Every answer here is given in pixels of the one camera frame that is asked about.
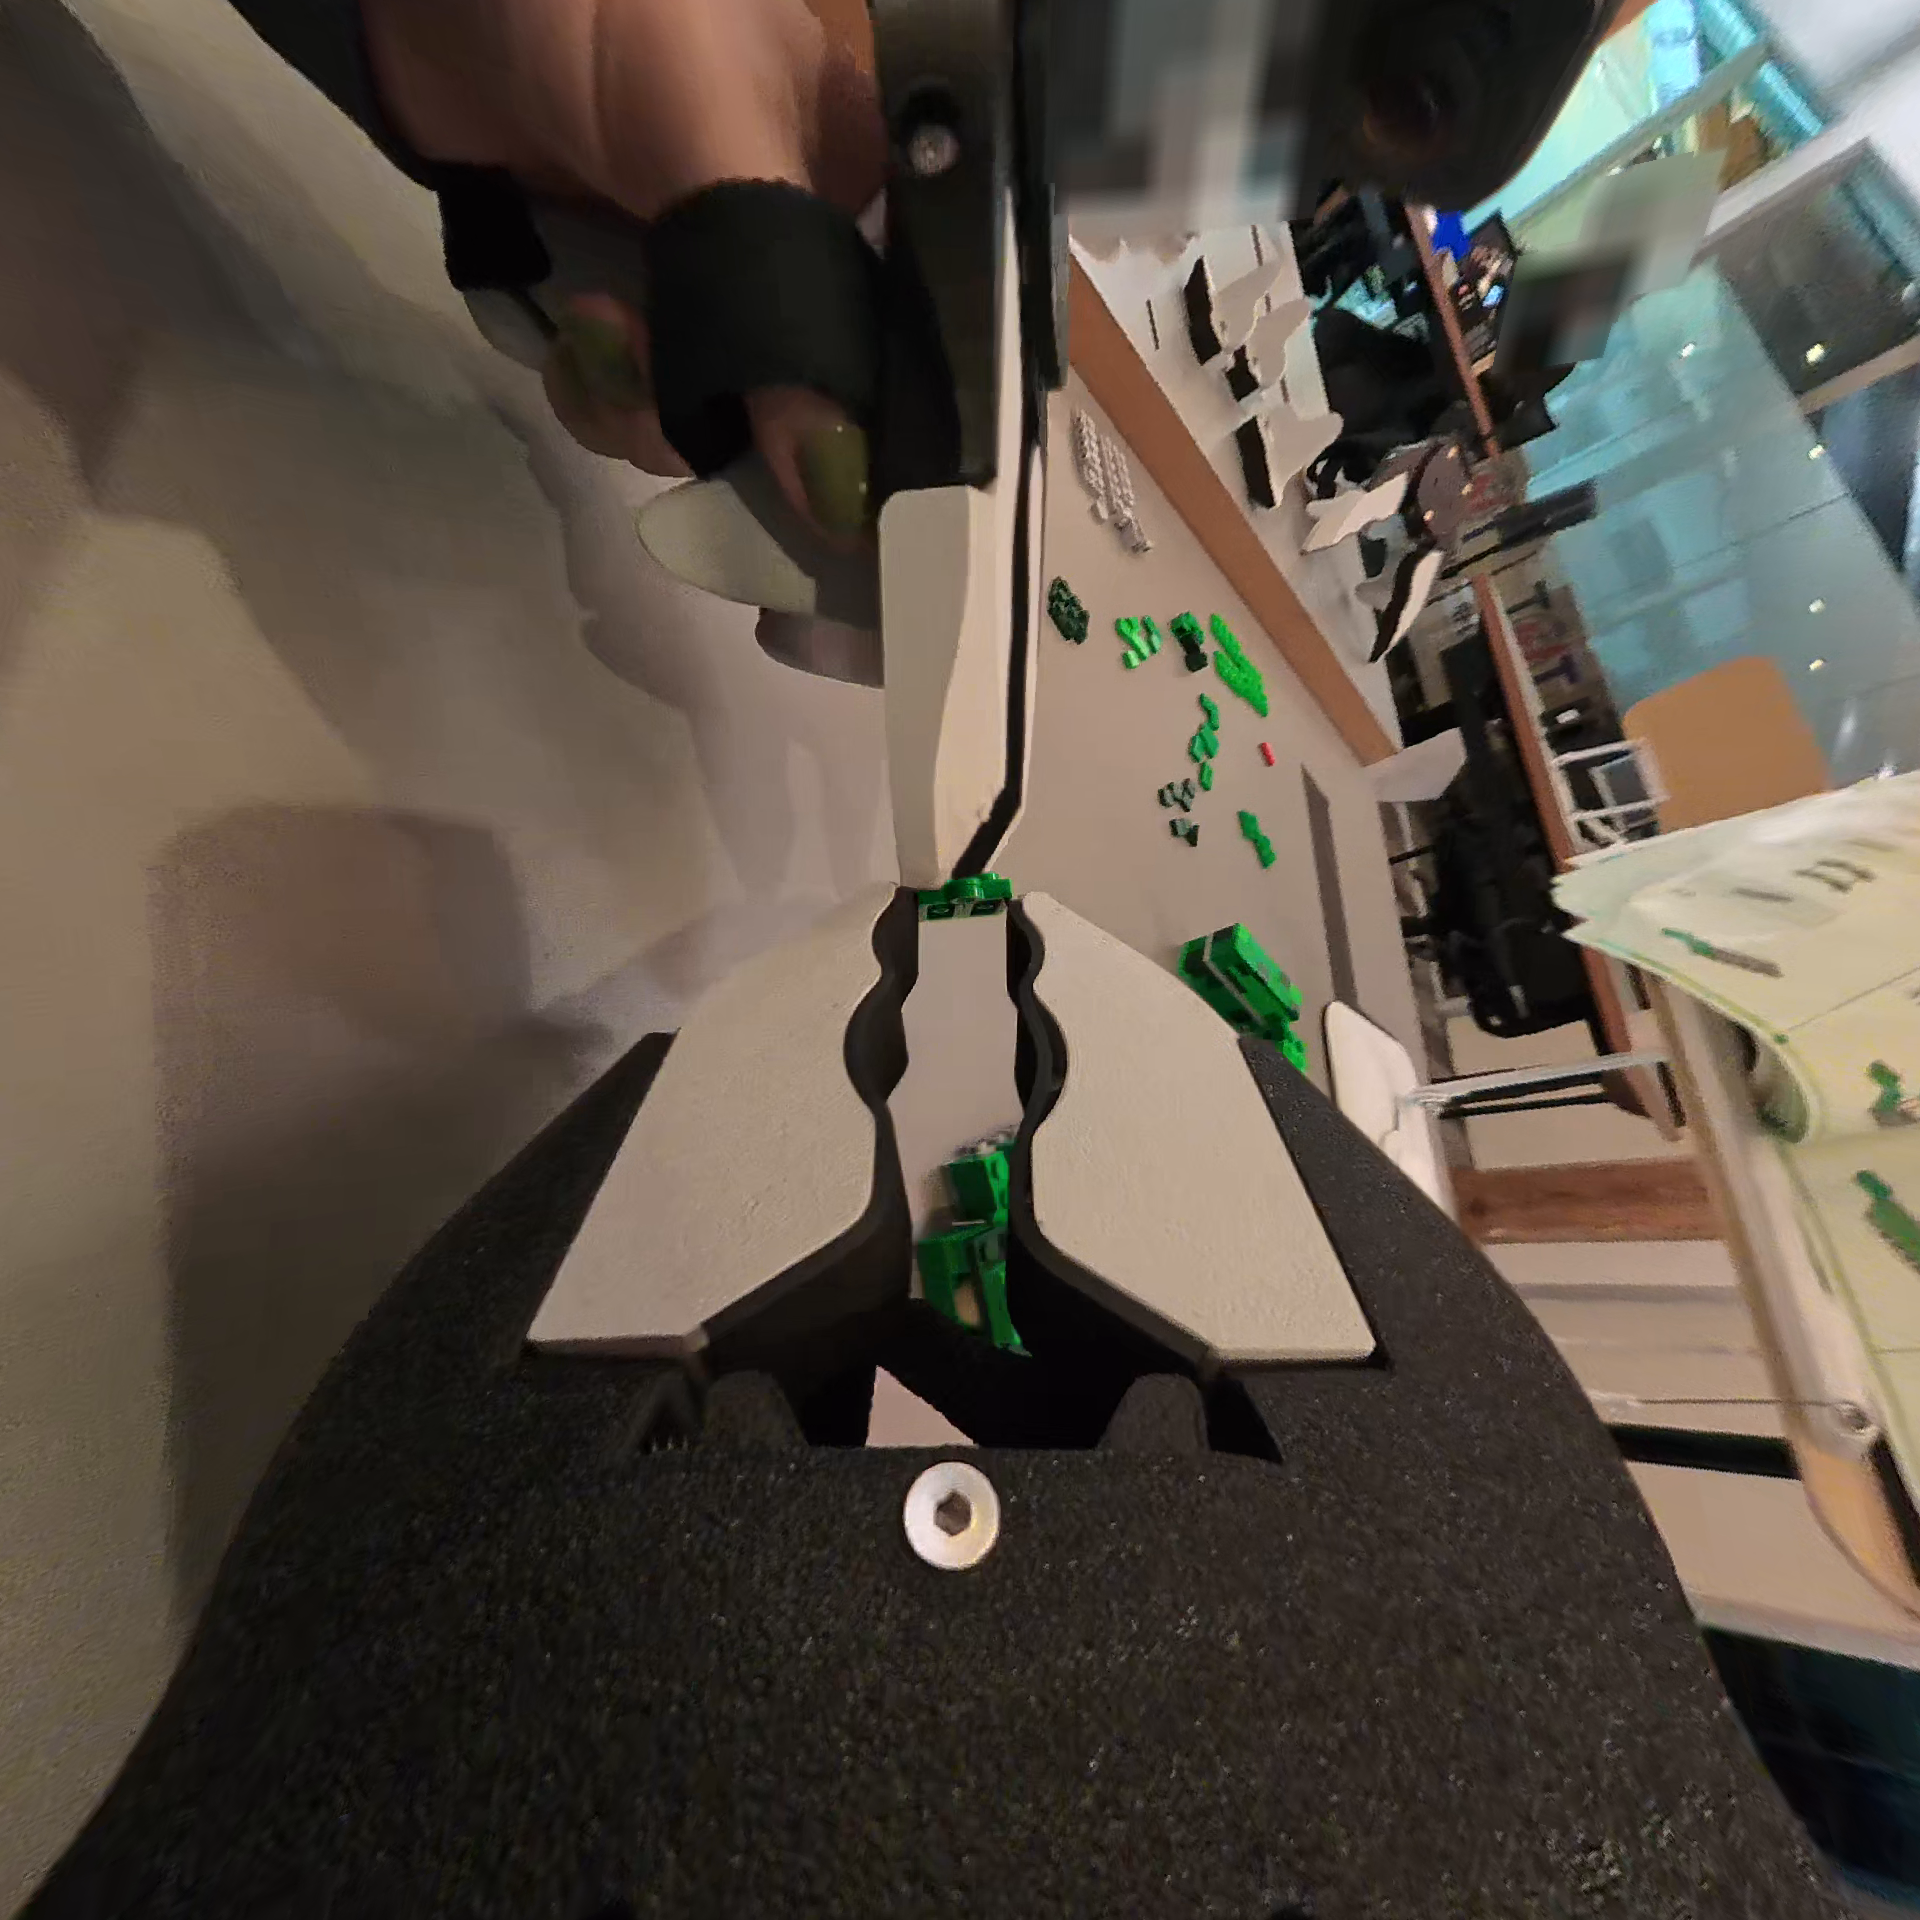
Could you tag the pile of light grey bricks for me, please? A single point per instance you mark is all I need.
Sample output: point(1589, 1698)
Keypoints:
point(1108, 480)

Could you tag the dark green brick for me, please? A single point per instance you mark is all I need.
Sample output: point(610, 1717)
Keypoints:
point(1069, 608)

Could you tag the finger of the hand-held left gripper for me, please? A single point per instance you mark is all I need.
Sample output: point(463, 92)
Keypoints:
point(1045, 330)
point(945, 675)

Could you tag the building instruction booklet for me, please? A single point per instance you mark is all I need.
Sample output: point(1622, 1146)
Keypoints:
point(1769, 930)

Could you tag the white cutout figure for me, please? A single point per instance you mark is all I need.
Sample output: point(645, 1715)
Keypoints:
point(1276, 441)
point(1350, 517)
point(1402, 599)
point(1224, 299)

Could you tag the person's left hand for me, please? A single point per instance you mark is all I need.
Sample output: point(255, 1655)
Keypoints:
point(645, 105)

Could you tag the brown wooden table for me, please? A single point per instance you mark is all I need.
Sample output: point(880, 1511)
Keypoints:
point(1629, 1050)

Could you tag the scattered small green bricks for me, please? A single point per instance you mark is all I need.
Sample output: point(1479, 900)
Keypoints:
point(1231, 668)

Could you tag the computer monitor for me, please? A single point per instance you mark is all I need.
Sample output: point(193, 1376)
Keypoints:
point(1477, 284)

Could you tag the white chair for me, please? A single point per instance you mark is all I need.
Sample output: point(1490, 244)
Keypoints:
point(1373, 1080)

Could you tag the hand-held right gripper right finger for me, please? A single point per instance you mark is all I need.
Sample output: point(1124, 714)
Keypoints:
point(1184, 1185)

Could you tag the small green brick plate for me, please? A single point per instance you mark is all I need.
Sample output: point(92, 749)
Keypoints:
point(960, 900)

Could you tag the green brick build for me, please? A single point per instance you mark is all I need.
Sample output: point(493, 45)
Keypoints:
point(974, 1244)
point(1238, 984)

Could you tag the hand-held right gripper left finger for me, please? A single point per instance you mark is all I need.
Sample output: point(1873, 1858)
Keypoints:
point(721, 1155)

